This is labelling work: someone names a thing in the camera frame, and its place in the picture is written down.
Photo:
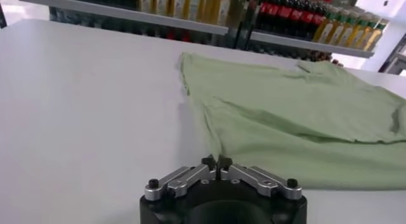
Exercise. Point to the cola bottle red cap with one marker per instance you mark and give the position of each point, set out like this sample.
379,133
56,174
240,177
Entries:
264,8
296,14
275,10
317,19
307,17
285,12

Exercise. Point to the green polo shirt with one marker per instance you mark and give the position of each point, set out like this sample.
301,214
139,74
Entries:
285,117

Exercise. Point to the yellow juice bottle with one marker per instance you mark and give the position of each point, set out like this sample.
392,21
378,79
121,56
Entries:
323,30
335,32
375,38
145,1
368,39
346,35
223,9
208,8
176,4
160,3
193,6
357,37

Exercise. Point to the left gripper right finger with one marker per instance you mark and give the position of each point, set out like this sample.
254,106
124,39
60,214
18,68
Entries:
253,179

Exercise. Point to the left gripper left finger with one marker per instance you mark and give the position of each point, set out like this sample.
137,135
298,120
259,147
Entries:
187,179

